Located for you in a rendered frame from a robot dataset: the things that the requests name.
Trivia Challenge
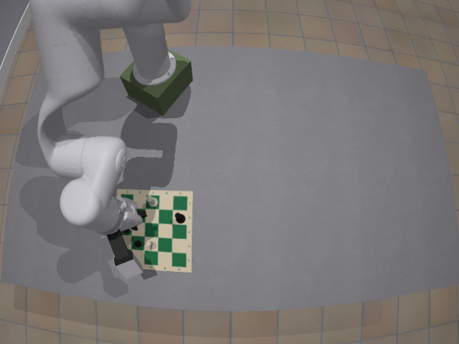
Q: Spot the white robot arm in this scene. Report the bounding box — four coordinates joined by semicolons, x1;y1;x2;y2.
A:
29;0;192;279

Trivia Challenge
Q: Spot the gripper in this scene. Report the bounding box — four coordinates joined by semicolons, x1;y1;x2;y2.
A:
113;197;147;234

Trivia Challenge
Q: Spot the green and cream chessboard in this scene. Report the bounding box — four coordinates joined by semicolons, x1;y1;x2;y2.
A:
116;189;193;273

